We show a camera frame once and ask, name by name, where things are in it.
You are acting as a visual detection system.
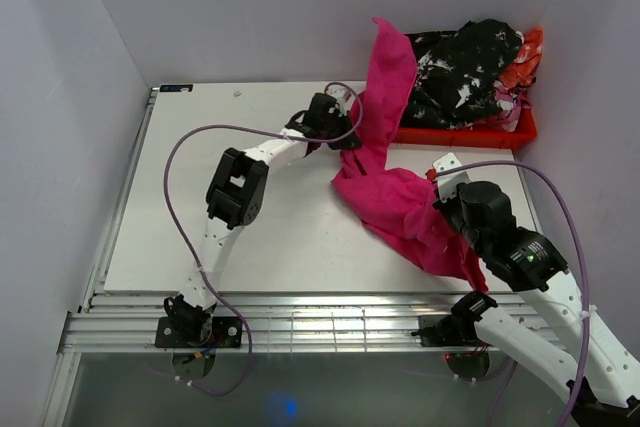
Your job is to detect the pink trousers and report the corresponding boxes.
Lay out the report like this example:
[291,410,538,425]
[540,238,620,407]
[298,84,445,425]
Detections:
[331,17,488,293]

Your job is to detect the red plastic bin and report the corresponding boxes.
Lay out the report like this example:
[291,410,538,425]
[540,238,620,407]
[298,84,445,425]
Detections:
[392,30,539,151]

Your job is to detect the black label sticker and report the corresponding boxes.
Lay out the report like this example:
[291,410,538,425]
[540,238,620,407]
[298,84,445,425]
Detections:
[159,84,193,93]

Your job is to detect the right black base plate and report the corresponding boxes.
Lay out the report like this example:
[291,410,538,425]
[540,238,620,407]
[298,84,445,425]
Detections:
[410,314,492,348]

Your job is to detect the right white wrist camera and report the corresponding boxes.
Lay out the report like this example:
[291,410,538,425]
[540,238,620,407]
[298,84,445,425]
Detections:
[426,153,470,203]

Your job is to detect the black white patterned garment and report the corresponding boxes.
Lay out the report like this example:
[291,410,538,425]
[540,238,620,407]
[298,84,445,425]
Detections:
[400,19,524,130]

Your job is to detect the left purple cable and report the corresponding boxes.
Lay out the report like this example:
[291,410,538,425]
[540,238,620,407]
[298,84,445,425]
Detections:
[163,81,365,397]

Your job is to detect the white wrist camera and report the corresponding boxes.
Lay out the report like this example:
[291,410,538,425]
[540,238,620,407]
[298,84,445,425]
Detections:
[426,153,470,203]
[325,85,352,108]

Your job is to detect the pink white patterned garment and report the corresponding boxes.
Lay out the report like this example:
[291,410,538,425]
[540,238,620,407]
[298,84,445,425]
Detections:
[473,81,531,133]

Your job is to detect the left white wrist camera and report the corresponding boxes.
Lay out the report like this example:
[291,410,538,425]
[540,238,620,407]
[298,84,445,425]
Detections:
[325,85,352,108]

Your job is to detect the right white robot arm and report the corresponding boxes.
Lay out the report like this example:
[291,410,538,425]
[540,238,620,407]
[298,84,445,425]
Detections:
[434,175,639,426]

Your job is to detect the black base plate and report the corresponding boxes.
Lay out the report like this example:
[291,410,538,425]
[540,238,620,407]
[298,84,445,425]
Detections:
[154,316,243,349]
[410,314,492,348]

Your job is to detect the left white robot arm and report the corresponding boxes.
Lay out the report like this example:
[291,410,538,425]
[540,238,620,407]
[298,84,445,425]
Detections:
[163,82,364,347]

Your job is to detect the aluminium frame rail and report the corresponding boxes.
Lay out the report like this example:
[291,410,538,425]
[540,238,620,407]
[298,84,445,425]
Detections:
[59,293,461,354]

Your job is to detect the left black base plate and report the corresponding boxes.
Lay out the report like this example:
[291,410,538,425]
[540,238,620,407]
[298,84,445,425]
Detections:
[154,316,243,349]

